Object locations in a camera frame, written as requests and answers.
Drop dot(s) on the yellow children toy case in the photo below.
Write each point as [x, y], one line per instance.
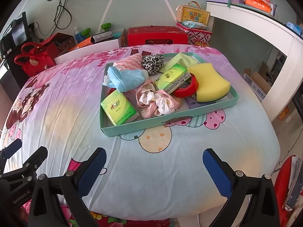
[192, 12]

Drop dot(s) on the yellow green sponge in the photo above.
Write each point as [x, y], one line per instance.
[212, 86]

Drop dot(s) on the red gift box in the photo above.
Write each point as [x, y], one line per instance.
[154, 35]

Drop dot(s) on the leopard print scrunchie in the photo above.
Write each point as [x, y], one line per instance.
[153, 63]

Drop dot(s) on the pink white zigzag cloth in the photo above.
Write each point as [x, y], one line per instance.
[132, 62]

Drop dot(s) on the red tape roll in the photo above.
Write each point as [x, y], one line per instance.
[189, 90]

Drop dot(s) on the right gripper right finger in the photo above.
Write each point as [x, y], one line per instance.
[235, 186]

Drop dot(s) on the black monitor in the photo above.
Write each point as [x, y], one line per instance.
[16, 34]

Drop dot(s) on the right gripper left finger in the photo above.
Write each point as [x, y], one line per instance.
[45, 209]

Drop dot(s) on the pink floral cloth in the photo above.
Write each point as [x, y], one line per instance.
[152, 102]

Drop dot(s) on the red felt handbag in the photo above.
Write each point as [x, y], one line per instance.
[35, 57]

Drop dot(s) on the purple baby wipes pack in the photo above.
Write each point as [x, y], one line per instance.
[192, 102]

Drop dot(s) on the blue wipes pack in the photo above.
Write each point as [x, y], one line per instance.
[194, 25]

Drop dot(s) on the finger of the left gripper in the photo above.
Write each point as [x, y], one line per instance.
[29, 167]
[7, 152]

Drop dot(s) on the red patterned tin box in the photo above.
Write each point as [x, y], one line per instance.
[196, 37]

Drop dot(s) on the blue face mask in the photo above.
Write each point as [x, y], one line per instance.
[124, 80]

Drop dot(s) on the orange cardboard box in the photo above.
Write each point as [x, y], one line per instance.
[84, 43]

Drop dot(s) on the cardboard box with label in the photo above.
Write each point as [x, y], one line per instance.
[257, 83]

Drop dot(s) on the green microfiber cloth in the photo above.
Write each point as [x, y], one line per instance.
[182, 59]

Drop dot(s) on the white headboard panel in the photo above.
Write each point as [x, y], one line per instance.
[91, 49]

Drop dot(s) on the green tissue pack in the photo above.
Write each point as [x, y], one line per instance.
[172, 79]
[118, 108]

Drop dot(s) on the white desk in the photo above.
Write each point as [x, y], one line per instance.
[278, 35]

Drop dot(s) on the green dumbbell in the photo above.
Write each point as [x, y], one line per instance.
[106, 27]
[86, 33]

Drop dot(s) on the blue liquid bottle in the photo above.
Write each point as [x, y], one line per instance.
[78, 36]

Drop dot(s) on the cartoon print bed sheet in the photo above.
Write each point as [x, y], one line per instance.
[151, 174]

